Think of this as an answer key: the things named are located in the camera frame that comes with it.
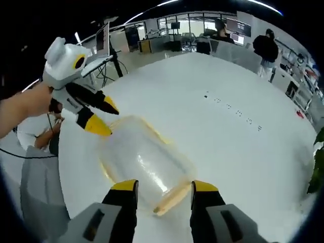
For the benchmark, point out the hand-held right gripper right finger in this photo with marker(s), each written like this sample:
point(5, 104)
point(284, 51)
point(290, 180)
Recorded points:
point(212, 220)

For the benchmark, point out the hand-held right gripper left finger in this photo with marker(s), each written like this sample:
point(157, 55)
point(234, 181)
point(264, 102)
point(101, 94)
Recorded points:
point(106, 217)

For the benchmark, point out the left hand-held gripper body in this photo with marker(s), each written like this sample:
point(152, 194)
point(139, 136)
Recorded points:
point(59, 68)

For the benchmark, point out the clear plastic buckle box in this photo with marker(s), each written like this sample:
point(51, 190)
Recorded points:
point(119, 177)

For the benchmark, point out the yellow plastic buckle clip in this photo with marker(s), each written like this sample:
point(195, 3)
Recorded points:
point(172, 200)

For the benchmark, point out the row of small black parts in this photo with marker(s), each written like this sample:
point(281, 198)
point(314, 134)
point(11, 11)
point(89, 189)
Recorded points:
point(239, 113)

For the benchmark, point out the person's left hand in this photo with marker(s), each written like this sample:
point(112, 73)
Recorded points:
point(41, 101)

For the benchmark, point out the white side desk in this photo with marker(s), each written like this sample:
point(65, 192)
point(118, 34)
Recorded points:
point(98, 62)

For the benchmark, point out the black tripod stand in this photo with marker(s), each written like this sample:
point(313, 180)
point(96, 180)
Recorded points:
point(117, 63)

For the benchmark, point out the person's white shirt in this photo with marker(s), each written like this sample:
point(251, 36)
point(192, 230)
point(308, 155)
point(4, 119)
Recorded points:
point(27, 129)

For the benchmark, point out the grey mesh chair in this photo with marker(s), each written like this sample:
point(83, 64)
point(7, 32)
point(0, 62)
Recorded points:
point(43, 182)

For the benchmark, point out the green potted plant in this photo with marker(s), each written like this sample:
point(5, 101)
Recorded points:
point(317, 172)

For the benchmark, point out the small red object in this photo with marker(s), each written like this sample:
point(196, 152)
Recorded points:
point(300, 114)

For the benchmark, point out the dark wall monitor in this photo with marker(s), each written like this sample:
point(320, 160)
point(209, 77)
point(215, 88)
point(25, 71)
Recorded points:
point(239, 26)

